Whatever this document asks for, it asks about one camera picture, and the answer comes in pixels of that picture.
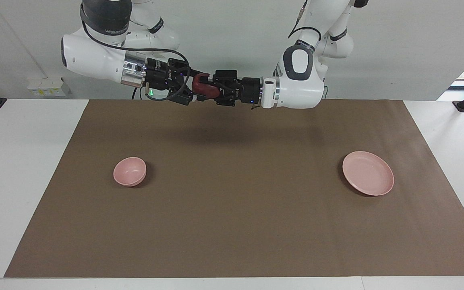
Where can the brown table mat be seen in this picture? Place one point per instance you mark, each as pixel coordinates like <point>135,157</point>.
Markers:
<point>236,201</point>

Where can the dark red apple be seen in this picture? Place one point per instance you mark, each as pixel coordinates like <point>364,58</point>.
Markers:
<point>208,90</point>

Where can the pink bowl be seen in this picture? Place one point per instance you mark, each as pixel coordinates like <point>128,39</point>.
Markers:
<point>129,172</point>

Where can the pink plate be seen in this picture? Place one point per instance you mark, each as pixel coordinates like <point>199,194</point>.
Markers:
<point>369,173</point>

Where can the white wall socket box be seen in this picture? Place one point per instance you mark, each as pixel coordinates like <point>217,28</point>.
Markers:
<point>42,90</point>

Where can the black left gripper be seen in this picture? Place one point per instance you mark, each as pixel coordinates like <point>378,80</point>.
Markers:
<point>240,90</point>

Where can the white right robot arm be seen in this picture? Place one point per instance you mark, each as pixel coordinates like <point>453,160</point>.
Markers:
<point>91,52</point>

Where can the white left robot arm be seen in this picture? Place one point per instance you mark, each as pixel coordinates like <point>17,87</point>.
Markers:
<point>300,88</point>

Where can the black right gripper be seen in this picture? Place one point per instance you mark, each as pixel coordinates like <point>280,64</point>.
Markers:
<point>163,78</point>

